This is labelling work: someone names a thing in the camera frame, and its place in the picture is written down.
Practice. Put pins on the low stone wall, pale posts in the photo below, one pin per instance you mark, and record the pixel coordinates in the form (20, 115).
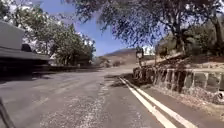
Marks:
(186, 80)

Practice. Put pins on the brown hill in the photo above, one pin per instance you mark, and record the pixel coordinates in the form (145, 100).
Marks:
(123, 55)

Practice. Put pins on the large spreading tree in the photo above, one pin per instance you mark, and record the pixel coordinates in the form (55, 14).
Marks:
(180, 23)

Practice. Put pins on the grey building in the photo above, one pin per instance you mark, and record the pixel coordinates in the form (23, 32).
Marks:
(13, 46)

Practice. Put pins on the dirt verge strip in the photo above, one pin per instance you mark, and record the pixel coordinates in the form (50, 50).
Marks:
(196, 98)

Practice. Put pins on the grey asphalt road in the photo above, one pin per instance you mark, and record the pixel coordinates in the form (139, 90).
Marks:
(83, 100)

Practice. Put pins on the double white painted line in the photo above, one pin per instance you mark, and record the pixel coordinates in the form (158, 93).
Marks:
(156, 107)

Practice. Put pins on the earth bank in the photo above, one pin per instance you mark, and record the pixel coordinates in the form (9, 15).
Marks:
(196, 62)

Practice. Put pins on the row of trees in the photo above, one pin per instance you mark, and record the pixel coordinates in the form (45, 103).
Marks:
(63, 43)

